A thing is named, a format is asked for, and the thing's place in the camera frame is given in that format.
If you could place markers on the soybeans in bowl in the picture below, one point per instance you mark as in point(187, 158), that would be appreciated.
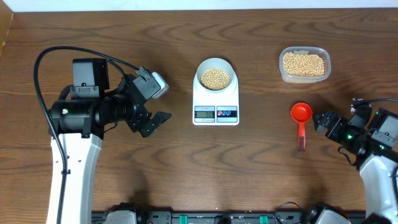
point(215, 79)

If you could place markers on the clear plastic container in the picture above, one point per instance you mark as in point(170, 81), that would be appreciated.
point(306, 50)

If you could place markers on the red measuring scoop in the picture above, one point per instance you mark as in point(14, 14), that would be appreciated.
point(301, 113)

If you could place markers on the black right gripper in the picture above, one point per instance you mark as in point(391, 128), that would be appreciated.
point(339, 123)

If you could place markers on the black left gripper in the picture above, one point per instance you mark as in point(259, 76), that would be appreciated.
point(137, 121)

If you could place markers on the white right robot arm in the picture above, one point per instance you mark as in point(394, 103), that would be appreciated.
point(371, 139)

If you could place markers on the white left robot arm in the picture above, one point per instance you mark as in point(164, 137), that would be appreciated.
point(80, 116)

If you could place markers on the grey bowl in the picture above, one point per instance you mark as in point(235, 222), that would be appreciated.
point(214, 63)

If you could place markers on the white digital kitchen scale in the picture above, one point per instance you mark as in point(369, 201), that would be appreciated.
point(216, 108)

